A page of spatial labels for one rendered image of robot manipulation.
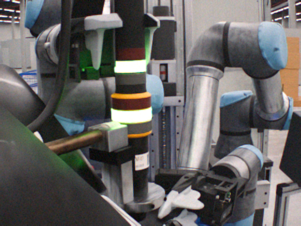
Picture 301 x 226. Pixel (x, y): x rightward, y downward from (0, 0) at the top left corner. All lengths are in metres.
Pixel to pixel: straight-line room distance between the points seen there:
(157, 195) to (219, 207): 0.22
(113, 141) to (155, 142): 0.99
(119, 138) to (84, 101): 0.27
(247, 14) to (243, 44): 1.76
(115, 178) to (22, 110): 0.13
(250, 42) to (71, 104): 0.45
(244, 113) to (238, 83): 1.34
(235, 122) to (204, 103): 0.41
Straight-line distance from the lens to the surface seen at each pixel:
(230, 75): 2.56
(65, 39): 0.34
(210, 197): 0.63
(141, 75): 0.40
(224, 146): 1.31
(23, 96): 0.45
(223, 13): 2.54
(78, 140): 0.35
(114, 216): 0.16
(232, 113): 1.28
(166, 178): 0.70
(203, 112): 0.88
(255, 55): 0.89
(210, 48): 0.91
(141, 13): 0.40
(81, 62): 0.46
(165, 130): 1.36
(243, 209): 0.83
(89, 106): 0.65
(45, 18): 0.96
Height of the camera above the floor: 1.44
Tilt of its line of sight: 11 degrees down
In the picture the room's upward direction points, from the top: 1 degrees counter-clockwise
